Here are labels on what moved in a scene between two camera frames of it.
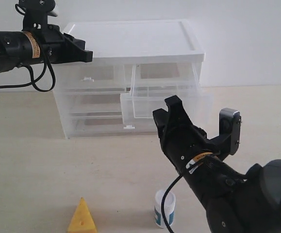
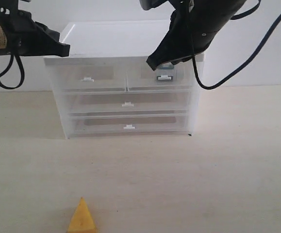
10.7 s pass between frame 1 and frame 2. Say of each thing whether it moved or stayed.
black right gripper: moved
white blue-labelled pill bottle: moved
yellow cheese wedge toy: stayed
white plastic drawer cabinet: stayed
